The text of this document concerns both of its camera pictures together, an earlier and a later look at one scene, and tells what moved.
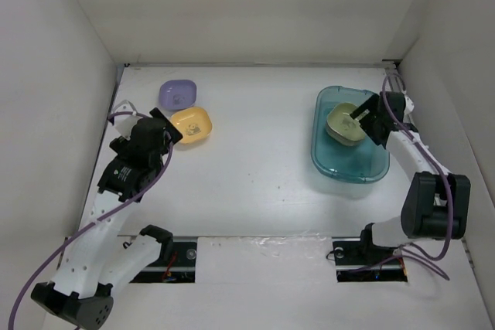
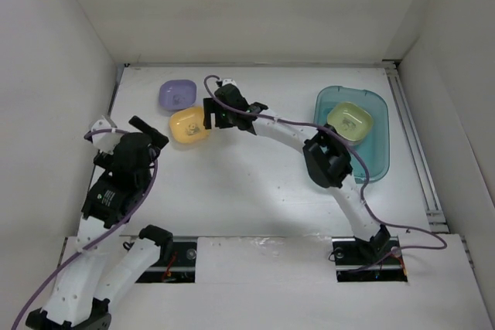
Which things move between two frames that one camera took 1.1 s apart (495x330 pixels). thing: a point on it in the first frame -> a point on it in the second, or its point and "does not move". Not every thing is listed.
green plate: [341, 127] does not move
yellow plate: [193, 124] does not move
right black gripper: [370, 103] -> [210, 107]
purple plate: [178, 94] does not move
